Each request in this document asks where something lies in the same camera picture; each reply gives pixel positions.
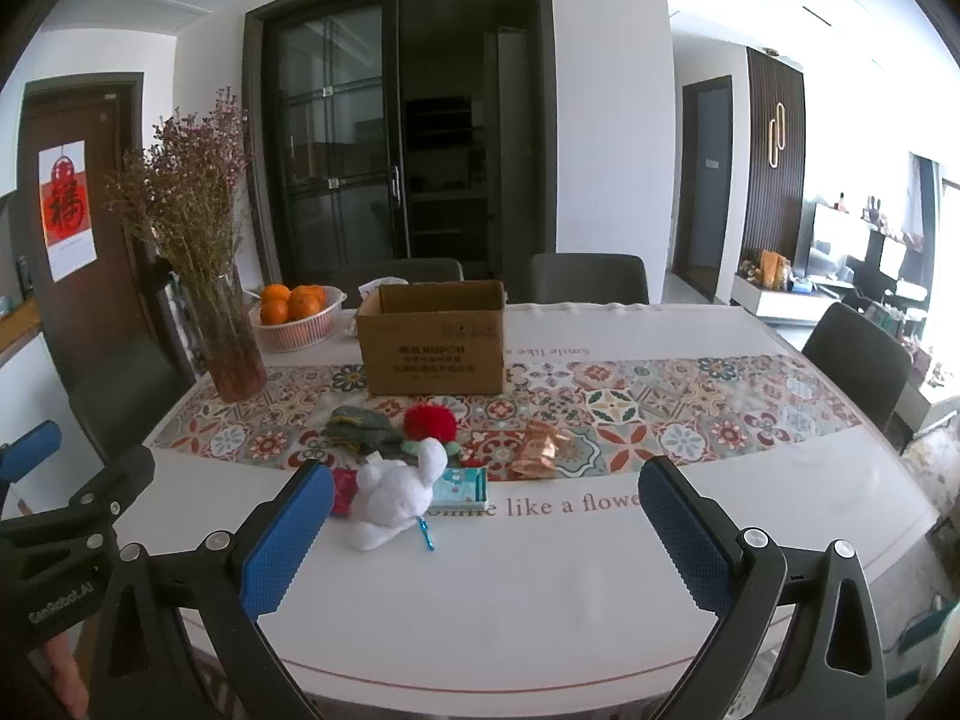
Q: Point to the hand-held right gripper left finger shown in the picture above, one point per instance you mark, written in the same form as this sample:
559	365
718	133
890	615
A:
289	536

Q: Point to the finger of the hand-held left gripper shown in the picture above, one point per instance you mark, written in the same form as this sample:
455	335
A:
97	484
34	446

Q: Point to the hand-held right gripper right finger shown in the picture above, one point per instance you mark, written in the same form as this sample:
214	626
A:
682	540

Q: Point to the white plush rabbit toy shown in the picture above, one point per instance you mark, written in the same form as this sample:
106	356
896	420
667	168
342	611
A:
390	499

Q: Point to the grey green knitted cloth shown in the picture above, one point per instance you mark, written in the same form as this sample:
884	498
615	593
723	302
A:
360	429

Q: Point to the brown cardboard box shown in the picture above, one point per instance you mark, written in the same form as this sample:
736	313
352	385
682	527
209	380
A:
431	349

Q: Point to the small red packet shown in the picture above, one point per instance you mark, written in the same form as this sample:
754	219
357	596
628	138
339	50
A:
345	491

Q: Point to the grey dining chair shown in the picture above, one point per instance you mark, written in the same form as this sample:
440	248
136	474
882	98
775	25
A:
127	412
397	274
859	360
589	277

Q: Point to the patterned table runner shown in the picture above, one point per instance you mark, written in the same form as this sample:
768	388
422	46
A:
660	405

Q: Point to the shiny orange snack wrapper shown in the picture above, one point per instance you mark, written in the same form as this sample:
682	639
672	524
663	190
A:
541	451

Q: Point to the teal tissue packet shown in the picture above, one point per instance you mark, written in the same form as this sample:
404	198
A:
461	486

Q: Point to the glass vase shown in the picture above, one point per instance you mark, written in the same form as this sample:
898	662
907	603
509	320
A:
229	356

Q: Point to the white plastic fruit basket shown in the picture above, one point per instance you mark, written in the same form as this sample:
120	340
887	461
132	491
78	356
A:
296	334

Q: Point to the pile of oranges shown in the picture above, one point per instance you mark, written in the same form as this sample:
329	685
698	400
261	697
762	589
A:
289	302

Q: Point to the red and white door poster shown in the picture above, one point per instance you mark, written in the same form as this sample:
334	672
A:
67	210

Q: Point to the white media cabinet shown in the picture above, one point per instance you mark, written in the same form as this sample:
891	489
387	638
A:
780	304

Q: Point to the brown wooden door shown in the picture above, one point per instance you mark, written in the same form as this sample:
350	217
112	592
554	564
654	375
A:
112	187

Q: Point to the dried flower bunch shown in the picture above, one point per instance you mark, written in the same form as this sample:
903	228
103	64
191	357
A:
191	195

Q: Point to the flat screen television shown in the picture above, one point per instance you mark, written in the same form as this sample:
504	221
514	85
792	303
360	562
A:
832	244

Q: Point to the dark interior door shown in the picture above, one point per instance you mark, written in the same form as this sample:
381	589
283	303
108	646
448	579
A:
705	180

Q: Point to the dark glass sliding door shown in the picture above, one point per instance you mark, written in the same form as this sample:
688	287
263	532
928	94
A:
352	135

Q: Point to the dark slatted wall panel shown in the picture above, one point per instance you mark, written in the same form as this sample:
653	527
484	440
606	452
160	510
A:
776	187

